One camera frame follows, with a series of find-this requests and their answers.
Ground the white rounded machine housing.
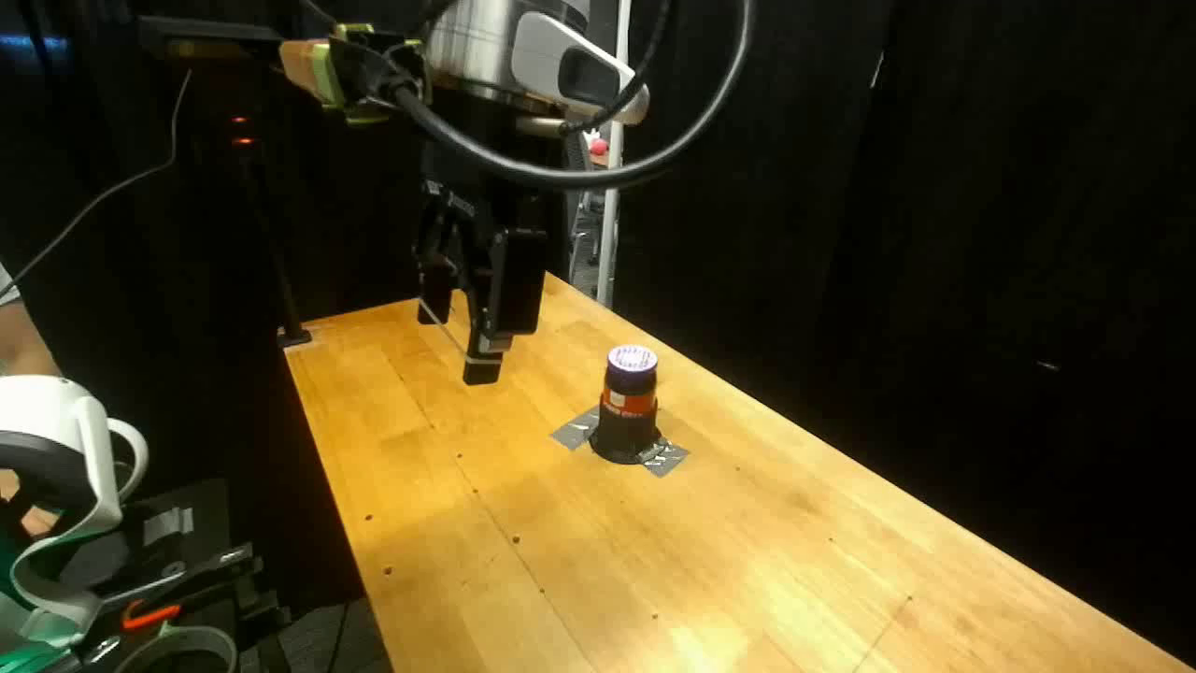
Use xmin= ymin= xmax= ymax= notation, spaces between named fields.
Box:
xmin=0 ymin=370 xmax=155 ymax=628

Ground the brown cup with purple lid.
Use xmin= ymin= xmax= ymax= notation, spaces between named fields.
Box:
xmin=586 ymin=342 xmax=667 ymax=467

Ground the silver metal pole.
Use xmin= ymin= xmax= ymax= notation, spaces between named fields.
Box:
xmin=564 ymin=0 xmax=628 ymax=310

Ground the grey duct tape piece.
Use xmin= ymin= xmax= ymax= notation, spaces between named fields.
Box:
xmin=550 ymin=406 xmax=606 ymax=451
xmin=635 ymin=436 xmax=692 ymax=481

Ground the thin grey cable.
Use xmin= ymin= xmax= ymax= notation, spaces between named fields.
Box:
xmin=12 ymin=69 xmax=197 ymax=284

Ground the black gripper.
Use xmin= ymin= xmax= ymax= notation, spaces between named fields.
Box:
xmin=417 ymin=115 xmax=554 ymax=389

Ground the black equipment with orange clip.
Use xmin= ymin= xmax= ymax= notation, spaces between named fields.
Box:
xmin=71 ymin=479 xmax=292 ymax=673

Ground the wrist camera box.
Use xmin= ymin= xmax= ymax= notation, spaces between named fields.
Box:
xmin=277 ymin=29 xmax=424 ymax=131

